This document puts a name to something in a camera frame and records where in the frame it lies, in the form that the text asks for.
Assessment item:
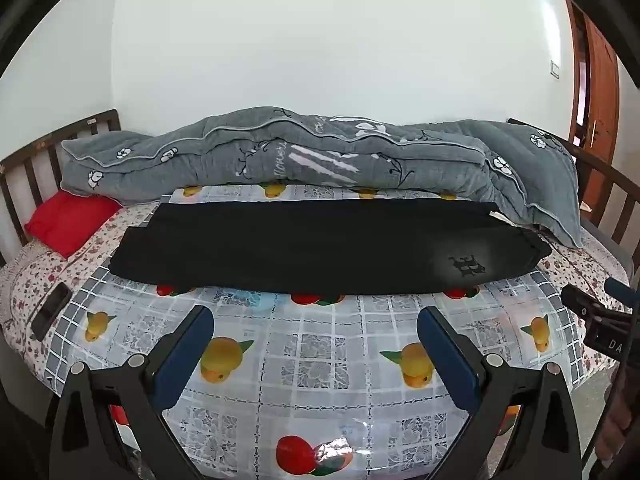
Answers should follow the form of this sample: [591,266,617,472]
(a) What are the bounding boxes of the fruit print plastic sheet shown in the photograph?
[30,182,596,480]

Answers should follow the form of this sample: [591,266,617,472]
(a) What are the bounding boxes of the red pillow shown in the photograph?
[25,191,121,260]

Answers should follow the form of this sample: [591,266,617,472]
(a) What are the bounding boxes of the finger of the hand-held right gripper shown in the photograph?
[560,284,603,317]
[603,277,640,306]

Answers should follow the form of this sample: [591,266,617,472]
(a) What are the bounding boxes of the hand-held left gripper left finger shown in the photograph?
[50,305,216,480]

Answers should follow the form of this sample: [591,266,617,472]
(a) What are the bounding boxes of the black phone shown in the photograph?
[31,282,73,341]

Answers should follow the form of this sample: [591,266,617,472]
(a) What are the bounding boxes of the red floral bed sheet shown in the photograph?
[0,200,633,411]

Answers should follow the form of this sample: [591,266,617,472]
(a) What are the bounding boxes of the wooden door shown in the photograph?
[565,0,621,206]

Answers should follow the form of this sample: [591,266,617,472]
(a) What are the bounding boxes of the wooden bed headboard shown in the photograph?
[0,108,122,266]
[507,117,640,281]

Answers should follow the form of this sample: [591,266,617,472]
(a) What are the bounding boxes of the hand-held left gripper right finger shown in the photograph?
[417,305,583,480]

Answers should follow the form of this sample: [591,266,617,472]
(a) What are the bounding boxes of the black pants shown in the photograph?
[107,197,553,297]

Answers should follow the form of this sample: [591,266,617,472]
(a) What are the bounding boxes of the grey flower print quilt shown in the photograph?
[60,106,585,248]

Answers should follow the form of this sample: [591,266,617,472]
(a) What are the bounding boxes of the person's right hand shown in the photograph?
[597,395,633,463]

